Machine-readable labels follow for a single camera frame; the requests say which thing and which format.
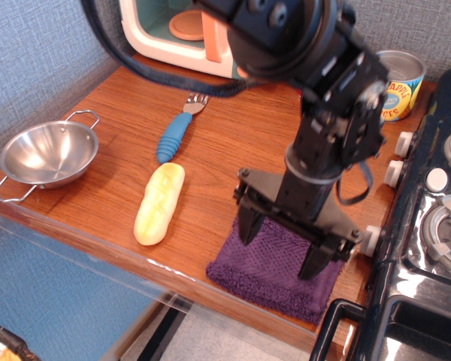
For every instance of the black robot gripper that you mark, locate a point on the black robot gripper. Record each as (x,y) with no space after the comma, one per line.
(302,202)

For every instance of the purple cloth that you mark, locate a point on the purple cloth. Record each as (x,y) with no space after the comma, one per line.
(265,272)

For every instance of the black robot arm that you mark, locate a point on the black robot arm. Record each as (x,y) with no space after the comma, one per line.
(312,46)

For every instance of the yellow toy bread loaf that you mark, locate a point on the yellow toy bread loaf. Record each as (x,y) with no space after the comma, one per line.
(158,204)

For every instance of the black toy stove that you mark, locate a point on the black toy stove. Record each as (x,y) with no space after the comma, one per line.
(407,313)

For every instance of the pineapple slices can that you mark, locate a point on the pineapple slices can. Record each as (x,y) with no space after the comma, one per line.
(406,73)

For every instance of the teal toy microwave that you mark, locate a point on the teal toy microwave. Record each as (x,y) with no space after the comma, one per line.
(145,25)

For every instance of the orange toy plate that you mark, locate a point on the orange toy plate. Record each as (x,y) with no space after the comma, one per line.
(187,26)

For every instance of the small steel bowl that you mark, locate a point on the small steel bowl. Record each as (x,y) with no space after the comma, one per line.
(52,154)

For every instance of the blue handled fork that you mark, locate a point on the blue handled fork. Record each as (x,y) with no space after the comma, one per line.
(171,139)

